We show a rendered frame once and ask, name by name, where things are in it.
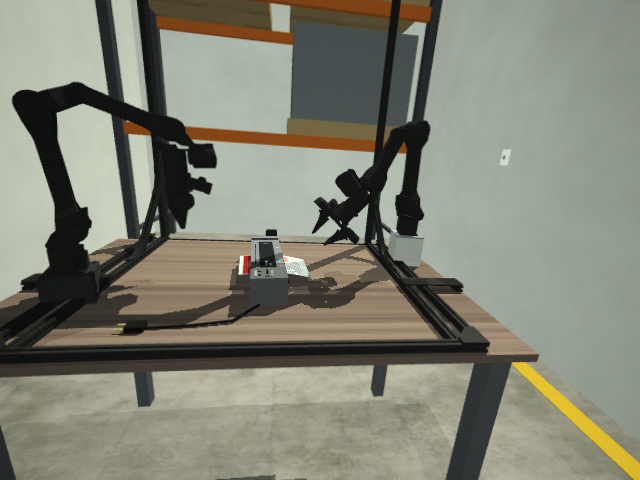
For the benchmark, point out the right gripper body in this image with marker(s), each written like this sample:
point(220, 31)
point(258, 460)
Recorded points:
point(176, 183)

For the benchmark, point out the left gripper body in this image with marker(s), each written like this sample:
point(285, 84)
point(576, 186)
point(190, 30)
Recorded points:
point(347, 211)

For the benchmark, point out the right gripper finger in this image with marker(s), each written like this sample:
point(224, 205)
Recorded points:
point(180, 214)

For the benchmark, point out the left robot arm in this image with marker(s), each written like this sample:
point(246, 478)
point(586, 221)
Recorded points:
point(408, 201)

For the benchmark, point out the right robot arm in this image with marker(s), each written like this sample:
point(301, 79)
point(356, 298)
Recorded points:
point(37, 112)

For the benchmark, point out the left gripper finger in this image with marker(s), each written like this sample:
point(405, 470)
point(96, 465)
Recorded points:
point(320, 223)
point(336, 237)

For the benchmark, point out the white laminating pouch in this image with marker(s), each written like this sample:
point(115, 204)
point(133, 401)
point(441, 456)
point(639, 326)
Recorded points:
point(293, 266)

